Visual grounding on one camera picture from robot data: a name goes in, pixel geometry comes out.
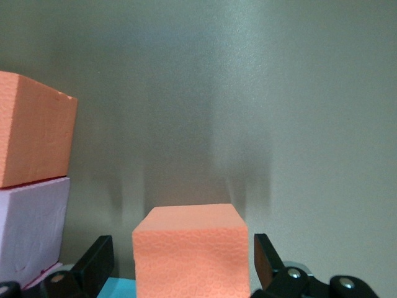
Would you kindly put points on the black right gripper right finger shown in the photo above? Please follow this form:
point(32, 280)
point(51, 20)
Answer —
point(273, 270)

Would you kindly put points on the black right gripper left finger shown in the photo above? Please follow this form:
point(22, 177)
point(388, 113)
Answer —
point(93, 264)

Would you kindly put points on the blue foam cube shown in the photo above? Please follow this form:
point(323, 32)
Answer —
point(121, 288)

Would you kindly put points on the orange foam cube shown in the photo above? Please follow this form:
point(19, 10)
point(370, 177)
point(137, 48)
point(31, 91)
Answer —
point(192, 257)
point(31, 130)

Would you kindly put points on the brown table cover sheet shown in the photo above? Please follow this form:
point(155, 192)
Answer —
point(217, 93)

